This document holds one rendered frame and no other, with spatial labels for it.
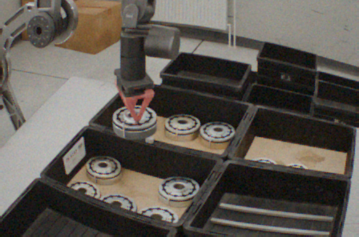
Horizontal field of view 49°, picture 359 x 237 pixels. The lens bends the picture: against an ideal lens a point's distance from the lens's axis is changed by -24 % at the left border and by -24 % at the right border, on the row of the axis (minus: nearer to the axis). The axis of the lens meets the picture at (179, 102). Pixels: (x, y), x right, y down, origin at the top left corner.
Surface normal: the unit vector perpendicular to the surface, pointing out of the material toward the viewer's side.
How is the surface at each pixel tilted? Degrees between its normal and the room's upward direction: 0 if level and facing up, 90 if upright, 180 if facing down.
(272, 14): 90
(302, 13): 90
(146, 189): 0
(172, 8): 90
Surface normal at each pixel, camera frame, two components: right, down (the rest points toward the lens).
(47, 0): -0.33, 0.44
